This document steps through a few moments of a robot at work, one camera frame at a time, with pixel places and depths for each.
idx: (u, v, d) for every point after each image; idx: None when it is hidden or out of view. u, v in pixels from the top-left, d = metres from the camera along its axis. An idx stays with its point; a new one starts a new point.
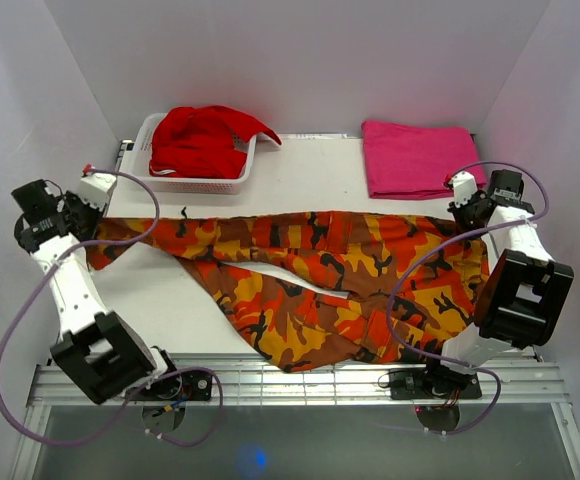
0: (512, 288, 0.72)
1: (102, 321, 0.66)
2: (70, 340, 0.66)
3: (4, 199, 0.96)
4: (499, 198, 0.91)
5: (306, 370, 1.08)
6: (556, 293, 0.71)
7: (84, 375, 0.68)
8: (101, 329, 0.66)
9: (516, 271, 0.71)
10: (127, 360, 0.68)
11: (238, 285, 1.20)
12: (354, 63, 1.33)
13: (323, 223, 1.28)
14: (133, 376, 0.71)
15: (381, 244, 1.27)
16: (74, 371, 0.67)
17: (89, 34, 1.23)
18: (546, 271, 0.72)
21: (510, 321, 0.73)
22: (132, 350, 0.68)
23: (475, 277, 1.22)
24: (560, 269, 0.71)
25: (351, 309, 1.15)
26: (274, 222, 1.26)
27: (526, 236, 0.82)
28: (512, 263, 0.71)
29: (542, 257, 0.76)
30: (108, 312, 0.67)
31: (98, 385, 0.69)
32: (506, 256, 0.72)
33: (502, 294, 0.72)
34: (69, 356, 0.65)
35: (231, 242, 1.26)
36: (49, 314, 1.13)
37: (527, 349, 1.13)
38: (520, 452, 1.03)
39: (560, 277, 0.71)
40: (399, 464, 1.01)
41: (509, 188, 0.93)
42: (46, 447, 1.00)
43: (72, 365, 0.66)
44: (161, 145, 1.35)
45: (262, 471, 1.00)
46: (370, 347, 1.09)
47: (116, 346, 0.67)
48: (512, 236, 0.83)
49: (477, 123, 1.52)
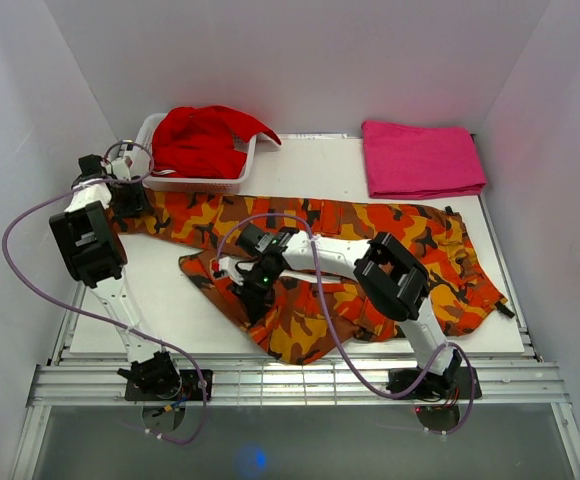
0: (387, 280, 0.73)
1: (90, 203, 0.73)
2: (64, 214, 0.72)
3: (4, 198, 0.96)
4: (282, 240, 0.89)
5: (317, 360, 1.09)
6: (399, 250, 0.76)
7: (65, 245, 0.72)
8: (87, 208, 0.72)
9: (375, 270, 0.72)
10: (101, 240, 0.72)
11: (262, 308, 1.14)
12: (354, 62, 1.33)
13: (316, 207, 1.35)
14: (105, 263, 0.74)
15: (371, 228, 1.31)
16: (59, 238, 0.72)
17: (88, 34, 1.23)
18: (377, 248, 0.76)
21: (409, 295, 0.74)
22: (109, 232, 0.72)
23: (459, 253, 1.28)
24: (384, 240, 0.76)
25: (347, 291, 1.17)
26: (271, 206, 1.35)
27: (336, 243, 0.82)
28: (372, 270, 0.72)
29: (361, 246, 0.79)
30: (97, 203, 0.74)
31: (73, 259, 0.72)
32: (360, 275, 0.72)
33: (390, 291, 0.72)
34: (60, 220, 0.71)
35: (231, 220, 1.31)
36: (50, 312, 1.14)
37: (527, 349, 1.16)
38: (519, 452, 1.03)
39: (389, 241, 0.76)
40: (400, 465, 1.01)
41: (259, 235, 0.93)
42: (46, 447, 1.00)
43: (60, 231, 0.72)
44: (161, 145, 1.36)
45: (262, 471, 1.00)
46: (367, 326, 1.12)
47: (97, 225, 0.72)
48: (331, 255, 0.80)
49: (477, 123, 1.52)
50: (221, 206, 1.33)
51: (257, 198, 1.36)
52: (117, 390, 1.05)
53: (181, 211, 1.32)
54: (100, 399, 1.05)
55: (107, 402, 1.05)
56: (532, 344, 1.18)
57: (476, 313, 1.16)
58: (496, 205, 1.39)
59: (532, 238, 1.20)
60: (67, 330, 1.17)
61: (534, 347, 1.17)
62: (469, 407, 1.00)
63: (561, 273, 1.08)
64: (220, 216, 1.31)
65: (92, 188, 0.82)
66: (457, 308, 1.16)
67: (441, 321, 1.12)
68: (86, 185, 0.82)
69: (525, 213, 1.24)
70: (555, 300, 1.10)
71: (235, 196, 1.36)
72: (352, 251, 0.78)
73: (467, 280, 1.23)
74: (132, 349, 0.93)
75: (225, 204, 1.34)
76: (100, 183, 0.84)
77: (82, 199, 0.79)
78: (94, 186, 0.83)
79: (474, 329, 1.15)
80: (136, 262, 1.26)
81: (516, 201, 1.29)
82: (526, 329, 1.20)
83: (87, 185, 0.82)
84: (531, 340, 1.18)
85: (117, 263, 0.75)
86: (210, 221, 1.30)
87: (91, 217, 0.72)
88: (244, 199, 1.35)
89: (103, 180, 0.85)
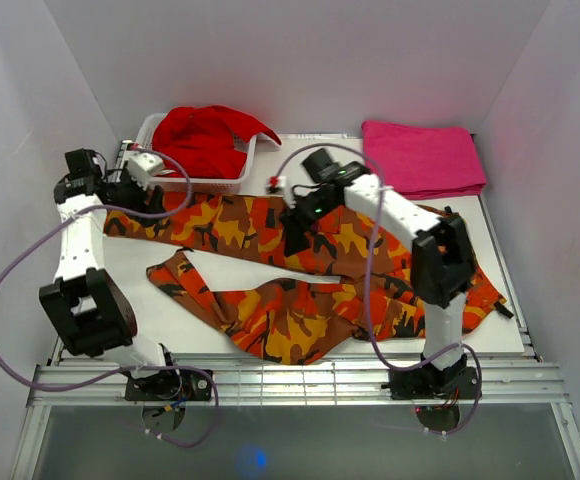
0: (436, 262, 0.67)
1: (90, 273, 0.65)
2: (59, 285, 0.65)
3: (4, 198, 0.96)
4: (348, 176, 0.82)
5: (318, 360, 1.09)
6: (463, 239, 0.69)
7: (62, 323, 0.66)
8: (87, 281, 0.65)
9: (433, 249, 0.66)
10: (105, 316, 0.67)
11: (240, 307, 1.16)
12: (354, 62, 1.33)
13: None
14: (110, 337, 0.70)
15: (371, 228, 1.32)
16: (55, 315, 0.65)
17: (88, 34, 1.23)
18: (442, 227, 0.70)
21: (451, 285, 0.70)
22: (114, 308, 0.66)
23: None
24: (453, 222, 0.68)
25: (345, 291, 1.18)
26: (271, 206, 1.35)
27: (404, 206, 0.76)
28: (427, 245, 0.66)
29: (430, 218, 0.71)
30: (99, 270, 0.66)
31: (73, 335, 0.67)
32: (419, 244, 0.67)
33: (435, 272, 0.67)
34: (55, 296, 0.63)
35: (231, 220, 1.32)
36: (50, 312, 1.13)
37: (527, 349, 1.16)
38: (518, 452, 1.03)
39: (457, 225, 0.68)
40: (400, 465, 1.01)
41: (325, 164, 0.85)
42: (46, 447, 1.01)
43: (53, 307, 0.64)
44: (161, 145, 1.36)
45: (262, 471, 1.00)
46: (366, 326, 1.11)
47: (100, 300, 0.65)
48: (392, 216, 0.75)
49: (478, 123, 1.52)
50: (220, 206, 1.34)
51: (257, 198, 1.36)
52: (117, 390, 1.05)
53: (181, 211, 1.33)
54: (99, 399, 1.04)
55: (107, 402, 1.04)
56: (532, 344, 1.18)
57: (474, 313, 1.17)
58: (496, 205, 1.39)
59: (532, 238, 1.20)
60: None
61: (533, 348, 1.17)
62: (474, 407, 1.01)
63: (561, 273, 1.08)
64: (220, 216, 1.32)
65: (85, 221, 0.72)
66: None
67: None
68: (77, 216, 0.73)
69: (525, 213, 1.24)
70: (555, 300, 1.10)
71: (235, 196, 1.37)
72: (413, 221, 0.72)
73: None
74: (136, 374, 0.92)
75: (224, 204, 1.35)
76: (94, 210, 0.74)
77: (77, 248, 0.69)
78: (87, 217, 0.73)
79: (473, 329, 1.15)
80: (136, 262, 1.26)
81: (516, 202, 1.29)
82: (526, 329, 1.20)
83: (78, 216, 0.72)
84: (531, 340, 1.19)
85: (122, 334, 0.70)
86: (211, 220, 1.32)
87: (93, 291, 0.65)
88: (243, 199, 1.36)
89: (97, 206, 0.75)
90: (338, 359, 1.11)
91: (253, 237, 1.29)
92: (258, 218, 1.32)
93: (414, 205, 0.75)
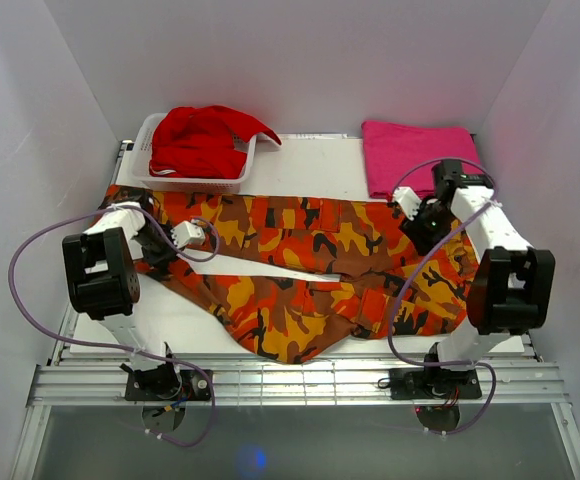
0: (502, 284, 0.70)
1: (107, 230, 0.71)
2: (81, 236, 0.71)
3: (3, 197, 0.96)
4: (457, 180, 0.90)
5: (313, 357, 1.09)
6: (542, 279, 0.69)
7: (73, 271, 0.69)
8: (104, 234, 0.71)
9: (501, 266, 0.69)
10: (111, 270, 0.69)
11: (231, 293, 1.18)
12: (354, 62, 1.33)
13: (315, 206, 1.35)
14: (112, 301, 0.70)
15: (371, 227, 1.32)
16: (71, 262, 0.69)
17: (88, 34, 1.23)
18: (528, 258, 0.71)
21: (504, 314, 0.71)
22: (120, 262, 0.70)
23: (459, 250, 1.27)
24: (539, 255, 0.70)
25: (344, 290, 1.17)
26: (270, 205, 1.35)
27: (498, 222, 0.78)
28: (499, 259, 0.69)
29: (518, 245, 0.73)
30: (115, 229, 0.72)
31: (78, 290, 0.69)
32: (491, 254, 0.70)
33: (494, 292, 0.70)
34: (73, 245, 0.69)
35: (231, 220, 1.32)
36: (49, 313, 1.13)
37: (527, 349, 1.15)
38: (519, 453, 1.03)
39: (543, 260, 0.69)
40: (400, 465, 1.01)
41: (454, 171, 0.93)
42: (46, 448, 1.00)
43: (71, 253, 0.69)
44: (161, 145, 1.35)
45: (262, 471, 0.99)
46: (365, 324, 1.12)
47: (110, 252, 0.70)
48: (484, 228, 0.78)
49: (477, 123, 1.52)
50: (220, 206, 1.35)
51: (257, 197, 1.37)
52: (117, 390, 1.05)
53: (182, 212, 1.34)
54: (100, 399, 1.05)
55: (107, 402, 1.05)
56: (532, 344, 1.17)
57: None
58: None
59: (532, 237, 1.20)
60: (67, 330, 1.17)
61: (533, 348, 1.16)
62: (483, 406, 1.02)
63: (560, 273, 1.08)
64: (220, 216, 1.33)
65: (122, 212, 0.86)
66: (455, 306, 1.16)
67: (438, 318, 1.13)
68: (116, 207, 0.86)
69: (525, 214, 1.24)
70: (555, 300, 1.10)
71: (234, 196, 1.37)
72: (504, 239, 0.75)
73: (466, 277, 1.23)
74: (134, 362, 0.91)
75: (224, 204, 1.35)
76: (132, 210, 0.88)
77: (109, 221, 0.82)
78: (124, 210, 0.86)
79: None
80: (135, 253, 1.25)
81: (516, 202, 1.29)
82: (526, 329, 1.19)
83: (118, 208, 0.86)
84: (531, 340, 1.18)
85: (126, 300, 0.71)
86: (210, 219, 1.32)
87: (106, 243, 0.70)
88: (243, 199, 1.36)
89: (138, 208, 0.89)
90: (338, 359, 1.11)
91: (253, 237, 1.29)
92: (258, 218, 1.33)
93: (511, 225, 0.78)
